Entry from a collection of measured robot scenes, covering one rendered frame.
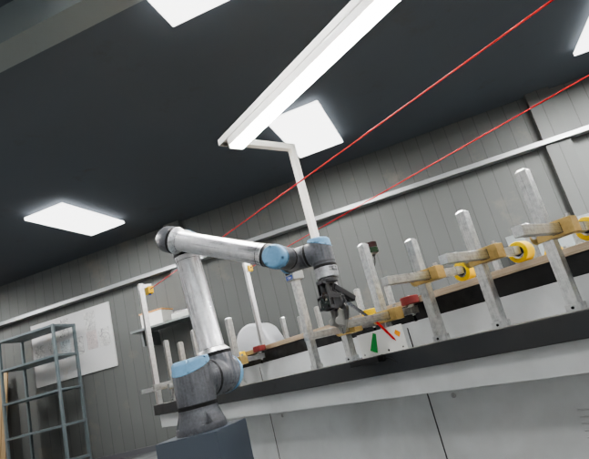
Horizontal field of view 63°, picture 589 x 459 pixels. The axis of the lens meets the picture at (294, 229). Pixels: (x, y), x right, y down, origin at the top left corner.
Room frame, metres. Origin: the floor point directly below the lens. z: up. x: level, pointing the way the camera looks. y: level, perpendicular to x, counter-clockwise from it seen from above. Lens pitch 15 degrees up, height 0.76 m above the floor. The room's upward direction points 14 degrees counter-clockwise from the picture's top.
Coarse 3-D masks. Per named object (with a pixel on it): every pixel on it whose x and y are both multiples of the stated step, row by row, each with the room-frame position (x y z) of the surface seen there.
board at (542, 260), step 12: (588, 240) 1.60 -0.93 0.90; (564, 252) 1.67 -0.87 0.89; (576, 252) 1.64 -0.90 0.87; (516, 264) 1.80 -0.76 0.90; (528, 264) 1.77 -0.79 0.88; (540, 264) 1.74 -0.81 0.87; (492, 276) 1.88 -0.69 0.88; (444, 288) 2.05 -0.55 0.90; (456, 288) 2.01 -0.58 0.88; (420, 300) 2.15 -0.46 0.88; (300, 336) 2.83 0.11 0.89
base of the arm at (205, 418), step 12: (180, 408) 1.86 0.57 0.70; (192, 408) 1.84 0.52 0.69; (204, 408) 1.86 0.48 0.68; (216, 408) 1.89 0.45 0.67; (180, 420) 1.86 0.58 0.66; (192, 420) 1.84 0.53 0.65; (204, 420) 1.85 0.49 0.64; (216, 420) 1.86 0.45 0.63; (180, 432) 1.84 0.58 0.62; (192, 432) 1.82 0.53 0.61; (204, 432) 1.83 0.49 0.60
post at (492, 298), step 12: (456, 216) 1.69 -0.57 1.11; (468, 216) 1.68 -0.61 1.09; (468, 228) 1.67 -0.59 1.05; (468, 240) 1.69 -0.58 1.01; (480, 264) 1.68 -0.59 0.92; (480, 276) 1.69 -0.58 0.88; (492, 288) 1.68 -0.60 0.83; (492, 300) 1.68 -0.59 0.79; (492, 312) 1.69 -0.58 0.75; (504, 312) 1.69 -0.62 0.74
